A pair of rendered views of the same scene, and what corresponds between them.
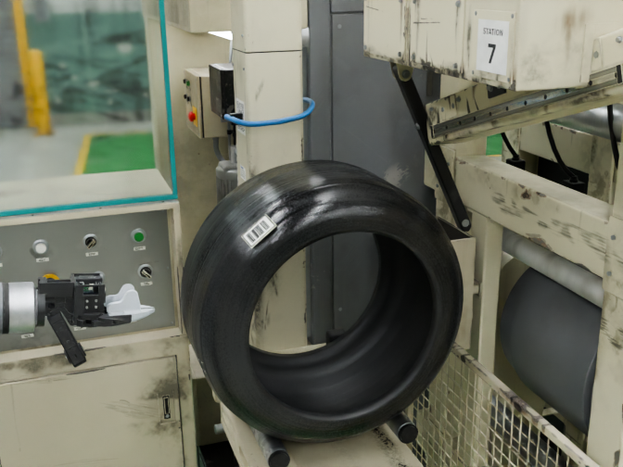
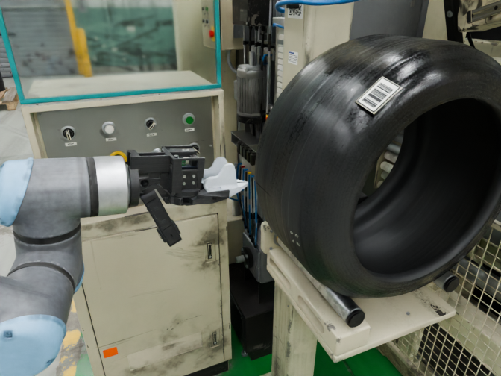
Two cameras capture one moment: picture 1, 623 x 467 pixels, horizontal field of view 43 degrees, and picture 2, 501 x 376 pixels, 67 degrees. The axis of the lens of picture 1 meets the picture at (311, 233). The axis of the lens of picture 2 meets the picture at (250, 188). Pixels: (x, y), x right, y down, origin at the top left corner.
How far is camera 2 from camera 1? 0.88 m
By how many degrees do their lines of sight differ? 9
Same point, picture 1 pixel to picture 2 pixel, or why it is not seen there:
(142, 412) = (192, 256)
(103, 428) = (163, 268)
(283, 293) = not seen: hidden behind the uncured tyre
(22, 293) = (112, 168)
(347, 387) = (379, 242)
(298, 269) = not seen: hidden behind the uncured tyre
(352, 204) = (469, 66)
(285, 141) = (338, 24)
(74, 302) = (171, 178)
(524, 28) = not seen: outside the picture
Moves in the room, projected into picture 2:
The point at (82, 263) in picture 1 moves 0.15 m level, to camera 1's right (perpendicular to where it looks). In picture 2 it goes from (144, 142) to (193, 141)
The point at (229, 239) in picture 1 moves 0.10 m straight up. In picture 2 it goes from (337, 106) to (344, 42)
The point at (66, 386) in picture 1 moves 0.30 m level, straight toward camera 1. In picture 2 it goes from (135, 240) to (152, 299)
